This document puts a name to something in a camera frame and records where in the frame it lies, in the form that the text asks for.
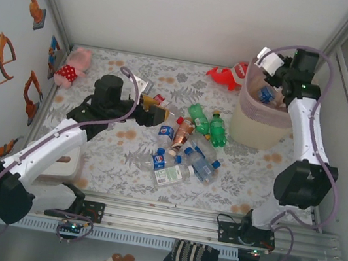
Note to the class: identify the clear cola bottle red label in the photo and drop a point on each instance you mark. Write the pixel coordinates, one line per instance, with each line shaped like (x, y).
(160, 98)

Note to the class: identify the Pepsi bottle blue label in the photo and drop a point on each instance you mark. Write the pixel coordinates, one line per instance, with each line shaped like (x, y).
(158, 161)
(166, 131)

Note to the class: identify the brown coffee bottle red cap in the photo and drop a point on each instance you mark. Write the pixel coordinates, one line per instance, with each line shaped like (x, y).
(182, 135)

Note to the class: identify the green Sprite bottle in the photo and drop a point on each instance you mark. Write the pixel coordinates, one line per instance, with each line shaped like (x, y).
(199, 118)
(218, 131)

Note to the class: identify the crushed clear bottle blue cap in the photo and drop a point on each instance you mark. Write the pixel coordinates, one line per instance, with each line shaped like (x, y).
(205, 149)

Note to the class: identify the bottle with green white label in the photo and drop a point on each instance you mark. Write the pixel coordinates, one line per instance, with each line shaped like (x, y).
(170, 174)

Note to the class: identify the water bottle blue label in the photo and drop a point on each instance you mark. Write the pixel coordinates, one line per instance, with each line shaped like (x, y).
(203, 166)

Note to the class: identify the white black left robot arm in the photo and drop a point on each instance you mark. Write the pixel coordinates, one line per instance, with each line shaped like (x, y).
(53, 141)

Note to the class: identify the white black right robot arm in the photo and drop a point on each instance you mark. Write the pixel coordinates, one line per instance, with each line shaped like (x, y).
(306, 131)

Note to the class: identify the cream bin with pink liner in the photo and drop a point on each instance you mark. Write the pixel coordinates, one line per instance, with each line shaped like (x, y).
(250, 129)

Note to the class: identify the pink pig plush toy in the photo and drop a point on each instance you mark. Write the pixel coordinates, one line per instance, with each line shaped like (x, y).
(70, 71)

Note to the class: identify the floral tablecloth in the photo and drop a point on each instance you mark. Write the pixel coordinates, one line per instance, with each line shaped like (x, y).
(126, 182)

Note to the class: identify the red shark plush toy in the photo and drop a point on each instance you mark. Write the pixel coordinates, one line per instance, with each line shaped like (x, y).
(225, 77)

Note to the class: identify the white slotted box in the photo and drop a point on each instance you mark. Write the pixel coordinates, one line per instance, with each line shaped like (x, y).
(70, 170)

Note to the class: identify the small circuit board green light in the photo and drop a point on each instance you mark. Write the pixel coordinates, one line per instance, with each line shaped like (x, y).
(72, 227)
(255, 251)

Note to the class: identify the black white striped sock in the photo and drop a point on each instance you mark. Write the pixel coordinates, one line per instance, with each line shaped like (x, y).
(190, 255)

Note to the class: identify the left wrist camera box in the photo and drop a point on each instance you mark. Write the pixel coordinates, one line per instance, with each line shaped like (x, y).
(144, 85)

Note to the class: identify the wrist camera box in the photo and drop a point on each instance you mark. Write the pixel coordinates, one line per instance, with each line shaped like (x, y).
(144, 85)
(269, 61)

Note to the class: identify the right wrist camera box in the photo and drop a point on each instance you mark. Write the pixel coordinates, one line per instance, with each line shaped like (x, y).
(269, 61)

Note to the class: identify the blue orange wall sticker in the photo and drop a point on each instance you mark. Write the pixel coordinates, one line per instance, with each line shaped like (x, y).
(54, 48)

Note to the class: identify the aluminium mounting rail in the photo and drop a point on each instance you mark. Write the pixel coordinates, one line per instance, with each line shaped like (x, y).
(159, 221)

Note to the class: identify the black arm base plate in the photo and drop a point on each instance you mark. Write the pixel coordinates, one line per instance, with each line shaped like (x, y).
(96, 212)
(227, 233)

